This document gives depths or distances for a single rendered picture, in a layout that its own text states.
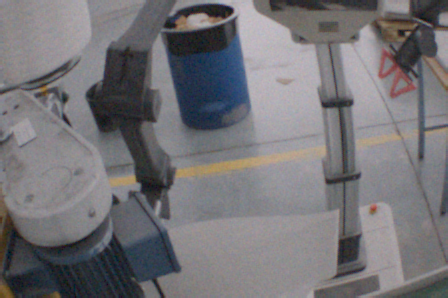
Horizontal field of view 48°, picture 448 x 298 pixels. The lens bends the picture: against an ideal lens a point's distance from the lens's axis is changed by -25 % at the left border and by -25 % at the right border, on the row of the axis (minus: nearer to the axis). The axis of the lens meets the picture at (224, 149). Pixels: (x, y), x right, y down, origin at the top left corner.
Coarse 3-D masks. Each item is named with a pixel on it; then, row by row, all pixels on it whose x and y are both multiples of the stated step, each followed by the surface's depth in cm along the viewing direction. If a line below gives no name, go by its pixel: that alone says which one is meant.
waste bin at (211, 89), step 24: (168, 24) 348; (216, 24) 315; (168, 48) 331; (192, 48) 322; (216, 48) 325; (240, 48) 341; (192, 72) 333; (216, 72) 333; (240, 72) 344; (192, 96) 343; (216, 96) 341; (240, 96) 349; (192, 120) 354; (216, 120) 349; (240, 120) 355
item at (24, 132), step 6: (24, 120) 89; (18, 126) 87; (24, 126) 87; (30, 126) 86; (18, 132) 85; (24, 132) 85; (30, 132) 84; (18, 138) 84; (24, 138) 83; (30, 138) 83; (18, 144) 82; (24, 144) 81
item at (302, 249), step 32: (192, 224) 120; (224, 224) 121; (256, 224) 120; (288, 224) 119; (320, 224) 116; (192, 256) 113; (224, 256) 113; (256, 256) 115; (288, 256) 118; (320, 256) 121; (192, 288) 119; (224, 288) 118; (256, 288) 120; (288, 288) 124
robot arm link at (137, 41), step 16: (160, 0) 102; (176, 0) 109; (144, 16) 98; (160, 16) 99; (128, 32) 95; (144, 32) 95; (112, 48) 92; (128, 48) 92; (144, 48) 91; (112, 64) 93; (128, 64) 92; (144, 64) 92; (112, 80) 94; (128, 80) 94; (144, 80) 93; (112, 96) 95; (128, 96) 95; (144, 96) 96; (112, 112) 97; (128, 112) 97
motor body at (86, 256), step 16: (112, 224) 78; (96, 240) 74; (112, 240) 77; (48, 256) 72; (64, 256) 71; (80, 256) 72; (96, 256) 75; (112, 256) 76; (48, 272) 75; (64, 272) 73; (80, 272) 74; (96, 272) 75; (112, 272) 76; (64, 288) 77; (80, 288) 76; (96, 288) 76; (112, 288) 77; (128, 288) 80
